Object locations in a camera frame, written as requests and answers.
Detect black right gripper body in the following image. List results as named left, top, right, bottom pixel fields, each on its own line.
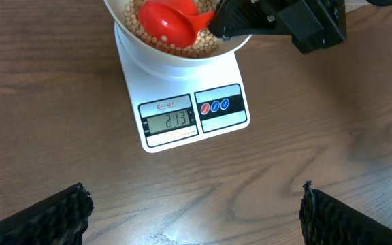
left=277, top=0, right=346, bottom=54

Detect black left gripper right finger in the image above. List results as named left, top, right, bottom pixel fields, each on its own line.
left=299, top=181, right=392, bottom=245

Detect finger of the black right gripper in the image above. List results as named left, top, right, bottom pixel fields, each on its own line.
left=208, top=0, right=292, bottom=39

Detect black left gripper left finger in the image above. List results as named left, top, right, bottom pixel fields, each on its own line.
left=0, top=183, right=94, bottom=245

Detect red plastic measuring scoop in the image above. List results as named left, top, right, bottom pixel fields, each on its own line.
left=137, top=0, right=215, bottom=48

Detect soybeans in bowl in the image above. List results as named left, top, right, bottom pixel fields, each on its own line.
left=123, top=0, right=218, bottom=58

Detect cream round bowl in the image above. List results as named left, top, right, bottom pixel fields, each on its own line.
left=104, top=0, right=250, bottom=67

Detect white digital kitchen scale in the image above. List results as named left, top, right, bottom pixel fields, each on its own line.
left=114, top=24, right=250, bottom=153

